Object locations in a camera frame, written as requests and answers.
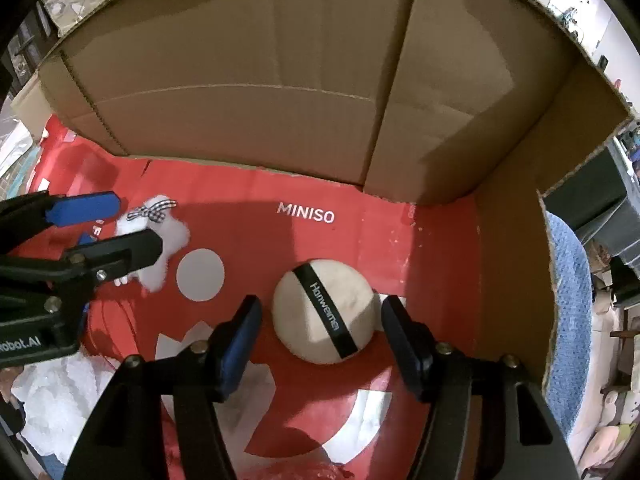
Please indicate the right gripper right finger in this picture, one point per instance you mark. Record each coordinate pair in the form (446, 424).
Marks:
(519, 437)

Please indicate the cardboard box red lining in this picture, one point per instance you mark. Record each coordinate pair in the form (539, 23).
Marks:
(413, 140)

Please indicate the beige powder puff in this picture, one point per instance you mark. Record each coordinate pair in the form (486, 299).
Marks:
(324, 311)

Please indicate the white mesh bath pouf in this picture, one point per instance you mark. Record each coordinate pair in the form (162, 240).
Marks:
(58, 397)

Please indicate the person's left hand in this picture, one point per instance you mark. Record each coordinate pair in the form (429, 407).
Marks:
(8, 376)

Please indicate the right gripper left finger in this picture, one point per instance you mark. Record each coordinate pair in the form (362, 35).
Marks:
(123, 438)

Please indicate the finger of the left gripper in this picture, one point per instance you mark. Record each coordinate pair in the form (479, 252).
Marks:
(25, 216)
(98, 262)

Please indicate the blue knitted blanket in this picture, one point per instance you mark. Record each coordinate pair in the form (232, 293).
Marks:
(567, 374)

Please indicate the red mesh pouf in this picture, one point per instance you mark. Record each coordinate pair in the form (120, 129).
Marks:
(299, 470)

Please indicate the table with grey cloth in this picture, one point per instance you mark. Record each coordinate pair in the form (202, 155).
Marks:
(600, 201)

